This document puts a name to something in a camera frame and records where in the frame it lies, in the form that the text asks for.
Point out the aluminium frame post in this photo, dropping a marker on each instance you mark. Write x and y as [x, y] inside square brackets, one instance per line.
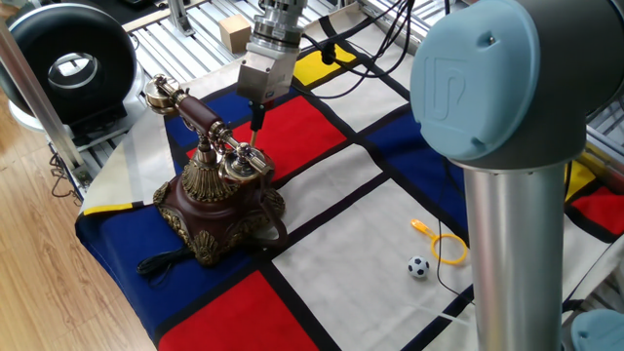
[44, 112]

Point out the thin wooden stick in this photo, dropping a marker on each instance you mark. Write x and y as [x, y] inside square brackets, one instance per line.
[253, 138]

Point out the black round fan white base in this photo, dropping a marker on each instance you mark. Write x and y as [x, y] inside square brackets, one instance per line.
[29, 49]

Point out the brown brass phone handset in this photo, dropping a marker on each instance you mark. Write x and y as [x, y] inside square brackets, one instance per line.
[200, 111]

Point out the colour block patterned tablecloth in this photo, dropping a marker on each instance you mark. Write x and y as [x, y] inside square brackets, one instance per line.
[341, 229]

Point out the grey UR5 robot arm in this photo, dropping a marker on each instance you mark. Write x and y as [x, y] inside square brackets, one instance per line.
[502, 88]

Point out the wooden cube block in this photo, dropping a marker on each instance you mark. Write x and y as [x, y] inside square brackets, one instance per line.
[235, 33]

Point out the silver force torque sensor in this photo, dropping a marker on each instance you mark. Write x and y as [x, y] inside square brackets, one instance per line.
[280, 22]

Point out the small toy soccer ball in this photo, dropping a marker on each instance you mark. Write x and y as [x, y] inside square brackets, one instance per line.
[418, 266]

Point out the silver Schunk gripper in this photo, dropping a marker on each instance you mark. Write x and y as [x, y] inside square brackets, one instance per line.
[265, 75]

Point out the white gripper adapter plate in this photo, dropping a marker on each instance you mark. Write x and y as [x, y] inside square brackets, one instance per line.
[270, 51]

